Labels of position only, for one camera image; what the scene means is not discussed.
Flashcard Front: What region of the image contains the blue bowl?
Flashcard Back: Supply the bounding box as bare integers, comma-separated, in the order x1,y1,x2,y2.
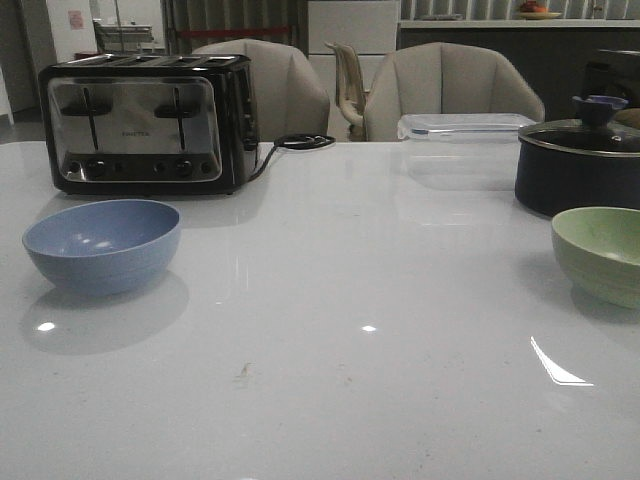
22,199,181,296

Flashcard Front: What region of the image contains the green bowl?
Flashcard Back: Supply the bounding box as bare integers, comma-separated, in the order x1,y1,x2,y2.
551,206,639,309

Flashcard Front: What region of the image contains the beige upholstered chair left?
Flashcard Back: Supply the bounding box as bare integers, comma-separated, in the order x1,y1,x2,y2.
193,39,330,142

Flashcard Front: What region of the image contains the beige upholstered chair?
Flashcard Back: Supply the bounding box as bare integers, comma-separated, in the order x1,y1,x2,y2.
363,42,545,142
193,39,330,142

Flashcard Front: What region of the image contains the beige plastic chair background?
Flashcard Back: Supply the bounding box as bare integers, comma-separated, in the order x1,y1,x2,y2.
325,42,367,141

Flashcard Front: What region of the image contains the clear plastic food container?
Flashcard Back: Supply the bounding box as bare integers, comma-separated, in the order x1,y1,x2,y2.
397,113,535,191

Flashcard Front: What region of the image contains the beige upholstered chair right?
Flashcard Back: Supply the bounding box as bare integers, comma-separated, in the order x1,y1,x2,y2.
363,42,545,142

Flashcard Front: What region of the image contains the white cabinet background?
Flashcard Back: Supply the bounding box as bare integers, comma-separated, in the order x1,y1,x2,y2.
308,1,400,96

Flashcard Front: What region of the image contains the dark blue cooking pot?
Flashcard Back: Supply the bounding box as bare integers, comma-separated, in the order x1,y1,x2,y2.
514,141,639,217

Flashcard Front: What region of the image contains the black chrome four-slot toaster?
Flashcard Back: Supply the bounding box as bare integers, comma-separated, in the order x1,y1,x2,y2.
39,54,260,195

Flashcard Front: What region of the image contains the metal cart background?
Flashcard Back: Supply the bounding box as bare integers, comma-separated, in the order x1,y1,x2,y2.
92,18,164,53

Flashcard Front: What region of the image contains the dark kitchen counter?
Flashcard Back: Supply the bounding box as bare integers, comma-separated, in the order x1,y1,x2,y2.
397,19,639,120

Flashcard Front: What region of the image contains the fruit plate on counter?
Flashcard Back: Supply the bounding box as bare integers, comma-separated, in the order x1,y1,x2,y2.
515,0,562,20

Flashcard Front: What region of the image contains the black appliance far right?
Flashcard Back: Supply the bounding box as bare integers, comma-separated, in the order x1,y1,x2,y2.
580,49,639,108

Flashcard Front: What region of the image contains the black toaster power cord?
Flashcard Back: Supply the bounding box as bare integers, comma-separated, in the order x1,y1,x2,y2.
248,133,337,181

